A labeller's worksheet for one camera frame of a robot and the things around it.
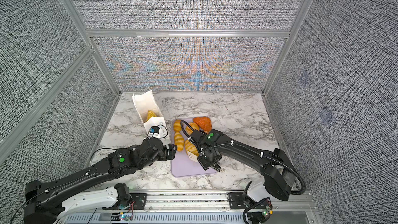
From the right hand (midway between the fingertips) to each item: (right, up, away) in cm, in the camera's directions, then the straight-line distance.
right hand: (208, 162), depth 78 cm
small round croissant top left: (-18, +15, +18) cm, 30 cm away
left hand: (-18, +8, -5) cm, 20 cm away
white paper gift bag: (-35, +28, +16) cm, 48 cm away
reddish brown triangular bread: (-1, +18, +20) cm, 27 cm away
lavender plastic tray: (-14, -4, +6) cm, 16 cm away
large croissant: (-34, +24, +17) cm, 45 cm away
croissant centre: (-9, +5, +9) cm, 14 cm away
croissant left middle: (-16, +8, +13) cm, 22 cm away
